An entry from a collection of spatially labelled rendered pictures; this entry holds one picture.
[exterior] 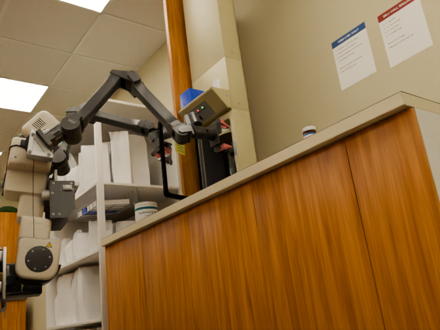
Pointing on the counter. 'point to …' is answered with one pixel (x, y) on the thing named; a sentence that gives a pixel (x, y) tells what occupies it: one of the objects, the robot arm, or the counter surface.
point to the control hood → (219, 104)
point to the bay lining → (214, 164)
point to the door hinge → (201, 164)
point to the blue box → (189, 96)
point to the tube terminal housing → (244, 155)
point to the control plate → (203, 110)
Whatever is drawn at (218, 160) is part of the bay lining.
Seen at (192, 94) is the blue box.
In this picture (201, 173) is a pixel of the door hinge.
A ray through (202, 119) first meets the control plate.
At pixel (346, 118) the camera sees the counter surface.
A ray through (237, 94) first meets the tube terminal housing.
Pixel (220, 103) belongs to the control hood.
